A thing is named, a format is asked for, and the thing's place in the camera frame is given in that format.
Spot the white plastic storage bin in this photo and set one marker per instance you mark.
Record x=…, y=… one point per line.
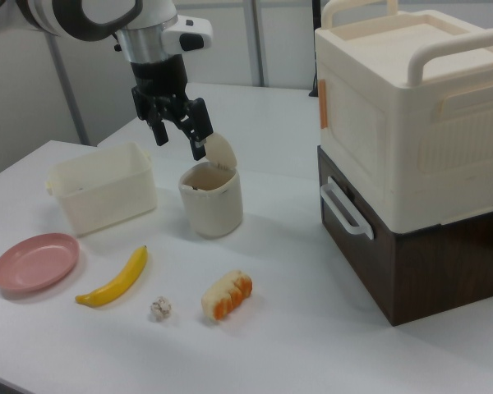
x=107, y=197

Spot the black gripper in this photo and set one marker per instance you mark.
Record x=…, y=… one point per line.
x=158, y=82

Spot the crumpled paper ball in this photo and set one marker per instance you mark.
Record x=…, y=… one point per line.
x=160, y=308

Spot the beige trash can with lid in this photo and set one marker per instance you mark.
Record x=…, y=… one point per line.
x=211, y=205

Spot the yellow toy banana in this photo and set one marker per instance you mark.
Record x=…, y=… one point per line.
x=119, y=281

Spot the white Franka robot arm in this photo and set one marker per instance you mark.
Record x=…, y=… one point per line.
x=65, y=16

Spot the pink plate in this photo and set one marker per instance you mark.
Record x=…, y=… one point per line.
x=35, y=262

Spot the dark brown drawer box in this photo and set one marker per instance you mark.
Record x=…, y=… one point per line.
x=435, y=271

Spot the toy bread with orange crust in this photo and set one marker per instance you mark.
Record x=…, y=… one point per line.
x=226, y=295

